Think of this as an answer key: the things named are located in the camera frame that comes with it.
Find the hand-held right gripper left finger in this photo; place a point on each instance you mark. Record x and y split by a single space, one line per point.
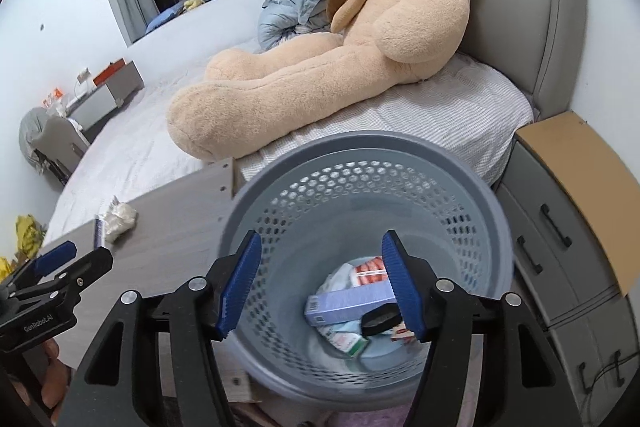
242 287

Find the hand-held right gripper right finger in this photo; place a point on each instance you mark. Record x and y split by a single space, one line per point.
402 287

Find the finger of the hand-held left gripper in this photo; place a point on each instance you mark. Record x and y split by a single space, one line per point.
52 257
85 269

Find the red and cream snack wrapper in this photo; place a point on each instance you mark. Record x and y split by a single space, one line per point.
370 272

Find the blue patterned card box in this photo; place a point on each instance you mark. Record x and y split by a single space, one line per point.
99 234

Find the black foam block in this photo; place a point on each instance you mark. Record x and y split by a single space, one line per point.
380 319

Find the purple cardboard box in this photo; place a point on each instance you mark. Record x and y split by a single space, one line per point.
345 304

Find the white and blue plastic package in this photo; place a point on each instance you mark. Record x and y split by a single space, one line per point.
337 279

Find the green and white box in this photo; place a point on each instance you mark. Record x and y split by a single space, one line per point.
350 343

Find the grey perforated plastic basket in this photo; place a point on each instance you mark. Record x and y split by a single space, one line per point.
350 187

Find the person's left hand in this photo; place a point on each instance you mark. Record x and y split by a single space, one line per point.
57 372

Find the crumpled white paper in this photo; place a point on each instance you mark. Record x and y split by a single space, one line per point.
120 219

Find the grey chair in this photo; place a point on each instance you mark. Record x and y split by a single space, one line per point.
62 142

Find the grey clothes on chair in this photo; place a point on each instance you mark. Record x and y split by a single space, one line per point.
32 129

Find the grey upholstered bed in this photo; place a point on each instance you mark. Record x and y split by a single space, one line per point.
150 147

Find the grey nightstand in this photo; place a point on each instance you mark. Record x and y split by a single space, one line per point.
550 247

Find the white and grey desk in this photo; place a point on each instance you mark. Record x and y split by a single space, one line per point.
105 99

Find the orange box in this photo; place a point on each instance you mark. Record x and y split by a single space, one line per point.
107 74

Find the large beige teddy bear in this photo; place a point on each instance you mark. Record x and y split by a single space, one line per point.
300 72

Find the blue cushion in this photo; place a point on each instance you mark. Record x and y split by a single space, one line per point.
162 19

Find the folded blue-grey duvet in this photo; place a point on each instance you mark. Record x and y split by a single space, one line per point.
280 27

